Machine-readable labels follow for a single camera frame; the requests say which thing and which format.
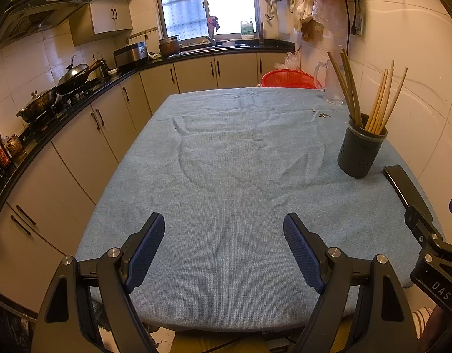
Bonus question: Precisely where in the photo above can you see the dark grey chopstick holder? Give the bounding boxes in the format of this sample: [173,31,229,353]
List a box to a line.
[337,113,388,179]

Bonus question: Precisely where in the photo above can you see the silver kitchen appliance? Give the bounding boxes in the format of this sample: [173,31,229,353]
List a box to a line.
[113,41,147,72]

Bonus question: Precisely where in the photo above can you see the grey range hood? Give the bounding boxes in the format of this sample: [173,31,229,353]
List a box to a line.
[0,0,96,54]

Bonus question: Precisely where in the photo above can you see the red plastic basket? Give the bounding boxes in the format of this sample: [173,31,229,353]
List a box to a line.
[261,69,322,90]

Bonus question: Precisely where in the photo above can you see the kitchen window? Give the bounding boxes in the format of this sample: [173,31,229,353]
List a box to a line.
[154,0,256,37]

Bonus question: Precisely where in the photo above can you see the brown clay pot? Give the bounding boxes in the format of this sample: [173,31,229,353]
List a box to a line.
[159,35,180,57]

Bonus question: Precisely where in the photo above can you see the bunch of wooden chopsticks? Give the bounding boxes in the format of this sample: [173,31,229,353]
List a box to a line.
[327,49,408,135]

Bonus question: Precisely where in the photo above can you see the black power cable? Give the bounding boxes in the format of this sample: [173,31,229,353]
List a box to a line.
[345,0,359,54]

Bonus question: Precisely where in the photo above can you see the black kitchen countertop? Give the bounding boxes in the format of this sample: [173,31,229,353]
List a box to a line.
[0,40,296,229]

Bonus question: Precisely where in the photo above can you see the wall power socket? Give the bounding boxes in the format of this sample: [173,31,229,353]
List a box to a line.
[350,13,365,37]

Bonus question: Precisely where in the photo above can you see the black wok with glass lid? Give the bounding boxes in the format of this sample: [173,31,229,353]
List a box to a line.
[16,89,59,123]

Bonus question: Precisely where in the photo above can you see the person's right forearm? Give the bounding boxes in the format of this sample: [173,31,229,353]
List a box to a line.
[419,303,452,353]

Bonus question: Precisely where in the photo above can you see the brown spice jar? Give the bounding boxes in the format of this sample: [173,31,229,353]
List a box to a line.
[7,134,24,155]

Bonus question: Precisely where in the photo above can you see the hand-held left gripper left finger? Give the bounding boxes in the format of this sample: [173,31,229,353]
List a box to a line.
[35,212,165,353]

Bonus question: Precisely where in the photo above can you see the clear glass mug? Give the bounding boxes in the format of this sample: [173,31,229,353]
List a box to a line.
[313,60,347,106]

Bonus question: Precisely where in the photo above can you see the black gas stove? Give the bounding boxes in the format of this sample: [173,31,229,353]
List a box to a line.
[27,77,109,133]

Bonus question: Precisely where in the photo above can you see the beige wall cabinets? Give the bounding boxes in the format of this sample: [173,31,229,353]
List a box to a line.
[13,0,134,46]

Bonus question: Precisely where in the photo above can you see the white striped cloth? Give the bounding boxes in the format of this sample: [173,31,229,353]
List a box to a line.
[412,307,434,339]

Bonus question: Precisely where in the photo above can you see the clear hanging plastic bag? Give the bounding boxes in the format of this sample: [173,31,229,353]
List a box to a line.
[312,0,346,32]

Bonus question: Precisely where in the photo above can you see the steel kitchen sink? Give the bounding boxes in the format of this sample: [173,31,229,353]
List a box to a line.
[180,40,249,52]

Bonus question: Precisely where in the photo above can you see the black wok with steel lid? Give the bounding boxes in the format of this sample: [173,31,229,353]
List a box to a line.
[56,55,90,95]

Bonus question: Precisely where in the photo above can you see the blue table cloth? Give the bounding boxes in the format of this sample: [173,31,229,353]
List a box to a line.
[74,86,445,333]

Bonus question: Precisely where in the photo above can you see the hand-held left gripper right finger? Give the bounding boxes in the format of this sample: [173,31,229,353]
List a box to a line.
[283,212,420,353]

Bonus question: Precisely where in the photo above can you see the beige kitchen base cabinets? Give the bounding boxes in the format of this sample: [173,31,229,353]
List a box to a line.
[0,52,289,276]

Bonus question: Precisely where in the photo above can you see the white plastic bag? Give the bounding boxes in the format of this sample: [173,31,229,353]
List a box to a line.
[284,51,302,70]

